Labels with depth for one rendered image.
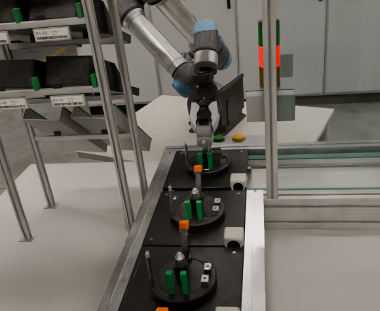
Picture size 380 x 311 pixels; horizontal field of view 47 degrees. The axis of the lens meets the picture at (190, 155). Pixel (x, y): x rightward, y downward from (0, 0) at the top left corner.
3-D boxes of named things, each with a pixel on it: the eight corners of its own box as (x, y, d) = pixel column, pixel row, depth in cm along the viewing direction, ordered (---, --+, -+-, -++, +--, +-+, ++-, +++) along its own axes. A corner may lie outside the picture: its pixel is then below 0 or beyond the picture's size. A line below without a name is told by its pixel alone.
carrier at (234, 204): (161, 197, 125) (156, 158, 120) (246, 195, 121) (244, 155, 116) (142, 252, 104) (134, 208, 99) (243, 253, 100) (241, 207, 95)
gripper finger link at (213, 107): (224, 134, 132) (218, 107, 135) (223, 128, 126) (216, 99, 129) (214, 137, 132) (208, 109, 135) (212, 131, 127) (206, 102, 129)
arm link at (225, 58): (201, 69, 154) (188, 55, 144) (224, 46, 152) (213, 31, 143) (214, 82, 151) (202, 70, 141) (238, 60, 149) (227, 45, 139)
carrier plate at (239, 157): (176, 155, 148) (176, 150, 147) (248, 153, 144) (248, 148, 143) (163, 194, 127) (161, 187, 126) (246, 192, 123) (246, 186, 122)
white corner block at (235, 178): (231, 184, 127) (230, 173, 126) (247, 184, 127) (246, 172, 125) (230, 193, 123) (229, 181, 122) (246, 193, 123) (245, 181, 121)
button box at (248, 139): (211, 150, 160) (209, 135, 157) (269, 149, 156) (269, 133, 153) (208, 160, 154) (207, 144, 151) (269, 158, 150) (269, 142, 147)
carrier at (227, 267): (142, 252, 104) (134, 208, 98) (243, 253, 100) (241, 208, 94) (112, 336, 83) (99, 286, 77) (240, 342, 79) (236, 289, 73)
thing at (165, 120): (162, 100, 237) (161, 94, 235) (334, 114, 196) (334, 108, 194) (77, 157, 183) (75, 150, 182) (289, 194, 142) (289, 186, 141)
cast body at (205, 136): (199, 138, 134) (197, 116, 131) (213, 137, 133) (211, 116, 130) (195, 149, 126) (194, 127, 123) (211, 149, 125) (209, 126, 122)
